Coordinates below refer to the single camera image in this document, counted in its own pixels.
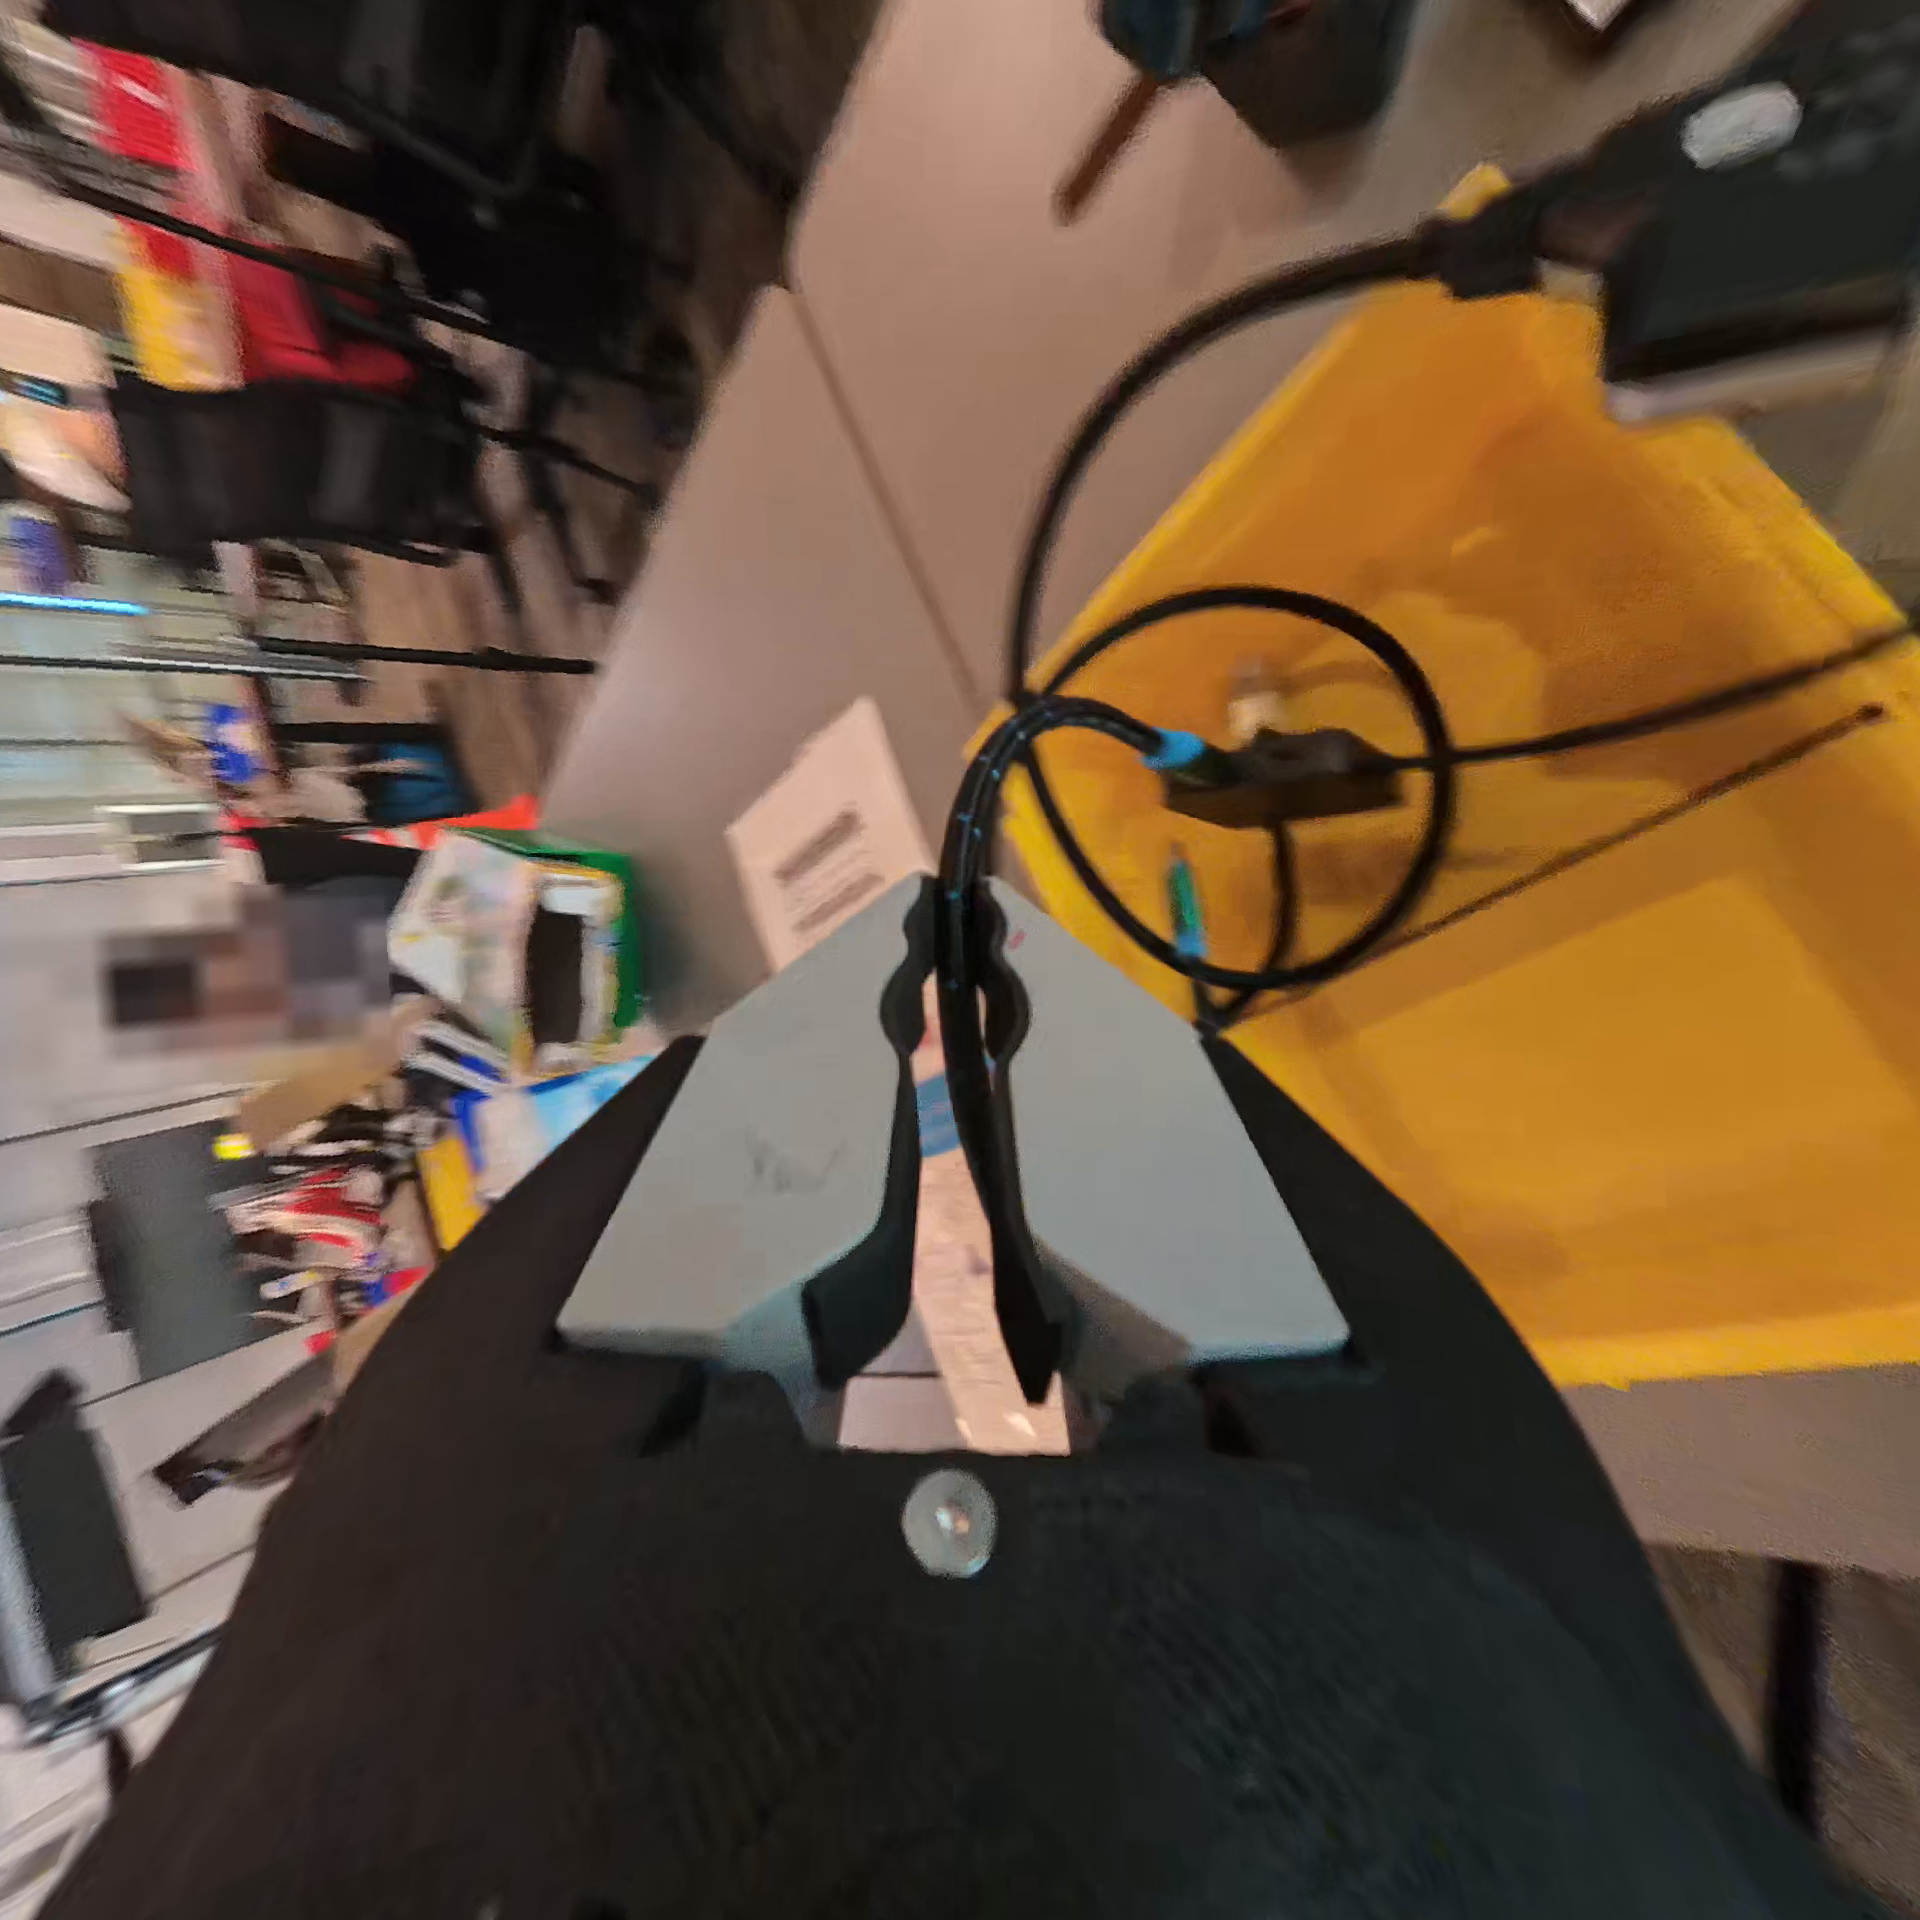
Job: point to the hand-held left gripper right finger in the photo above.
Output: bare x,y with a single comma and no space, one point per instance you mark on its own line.
1156,1184

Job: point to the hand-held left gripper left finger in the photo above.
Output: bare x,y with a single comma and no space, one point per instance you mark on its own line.
750,1184

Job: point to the green plastic bin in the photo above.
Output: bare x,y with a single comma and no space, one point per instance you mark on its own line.
480,915

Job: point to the black HDMI switch box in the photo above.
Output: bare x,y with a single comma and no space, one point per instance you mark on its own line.
1291,780

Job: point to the printed paper sheet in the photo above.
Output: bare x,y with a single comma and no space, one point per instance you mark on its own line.
825,839

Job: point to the yellow plastic bin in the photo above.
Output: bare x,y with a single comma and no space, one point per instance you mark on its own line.
1652,1051

